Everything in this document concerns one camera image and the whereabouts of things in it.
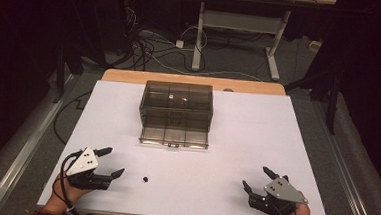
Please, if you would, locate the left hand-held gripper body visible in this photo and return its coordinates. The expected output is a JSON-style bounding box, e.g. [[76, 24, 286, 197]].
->
[[64, 145, 116, 193]]

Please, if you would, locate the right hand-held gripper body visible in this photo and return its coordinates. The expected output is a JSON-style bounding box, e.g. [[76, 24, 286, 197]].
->
[[247, 173, 310, 215]]

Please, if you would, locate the smoky transparent drawer box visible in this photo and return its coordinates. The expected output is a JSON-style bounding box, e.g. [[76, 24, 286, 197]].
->
[[137, 79, 216, 134]]

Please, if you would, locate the person's left hand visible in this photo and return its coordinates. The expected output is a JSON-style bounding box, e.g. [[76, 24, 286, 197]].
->
[[43, 175, 92, 215]]

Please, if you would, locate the white table cover sheet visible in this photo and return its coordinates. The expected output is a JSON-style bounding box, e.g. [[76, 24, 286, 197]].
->
[[36, 76, 340, 215]]

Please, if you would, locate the black metal stand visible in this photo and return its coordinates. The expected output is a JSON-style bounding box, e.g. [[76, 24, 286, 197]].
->
[[51, 40, 86, 106], [280, 64, 345, 137]]

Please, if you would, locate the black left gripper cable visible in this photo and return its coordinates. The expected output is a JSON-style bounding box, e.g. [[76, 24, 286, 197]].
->
[[50, 148, 92, 215]]

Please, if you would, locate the black floor cable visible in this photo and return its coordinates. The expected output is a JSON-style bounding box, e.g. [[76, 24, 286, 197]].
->
[[51, 88, 94, 148]]

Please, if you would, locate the aluminium floor rail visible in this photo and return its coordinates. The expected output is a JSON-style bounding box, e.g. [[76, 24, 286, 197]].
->
[[304, 100, 381, 215], [0, 70, 78, 215]]

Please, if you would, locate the tangle of floor cables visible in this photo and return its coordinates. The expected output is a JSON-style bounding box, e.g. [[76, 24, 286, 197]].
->
[[114, 0, 269, 82]]

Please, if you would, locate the white metal desk frame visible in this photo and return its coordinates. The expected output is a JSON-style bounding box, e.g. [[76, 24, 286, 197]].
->
[[190, 1, 293, 83]]

